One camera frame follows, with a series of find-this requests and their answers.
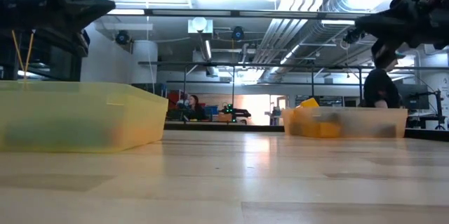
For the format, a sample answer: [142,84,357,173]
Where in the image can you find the white cylindrical column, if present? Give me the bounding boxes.
[131,39,159,85]

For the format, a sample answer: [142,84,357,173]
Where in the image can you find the yellow translucent plastic bin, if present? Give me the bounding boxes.
[0,79,169,154]

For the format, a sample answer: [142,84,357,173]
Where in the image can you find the black round ceiling camera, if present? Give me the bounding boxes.
[231,25,245,41]
[115,29,131,46]

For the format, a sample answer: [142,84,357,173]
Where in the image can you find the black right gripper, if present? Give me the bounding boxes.
[354,0,449,49]

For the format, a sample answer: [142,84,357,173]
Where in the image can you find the large blue building block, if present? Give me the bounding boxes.
[371,124,397,138]

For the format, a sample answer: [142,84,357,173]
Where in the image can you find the orange translucent plastic bin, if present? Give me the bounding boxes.
[281,106,409,139]

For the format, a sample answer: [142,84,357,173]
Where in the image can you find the white globe lamp box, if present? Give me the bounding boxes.
[187,16,214,34]

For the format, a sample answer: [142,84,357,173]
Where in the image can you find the black computer monitor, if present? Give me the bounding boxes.
[399,83,431,110]

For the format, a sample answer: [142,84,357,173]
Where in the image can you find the black hanging camera cluster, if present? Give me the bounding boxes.
[342,27,366,45]

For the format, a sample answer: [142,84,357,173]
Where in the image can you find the neighbouring station black frame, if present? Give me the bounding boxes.
[138,60,449,126]

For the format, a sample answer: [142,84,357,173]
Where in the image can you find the person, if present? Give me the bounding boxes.
[363,39,403,109]
[182,93,208,121]

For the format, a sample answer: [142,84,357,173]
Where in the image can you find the yellow cable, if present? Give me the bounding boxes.
[11,29,36,81]

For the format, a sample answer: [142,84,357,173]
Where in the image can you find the red storage bins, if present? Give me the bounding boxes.
[167,90,183,109]

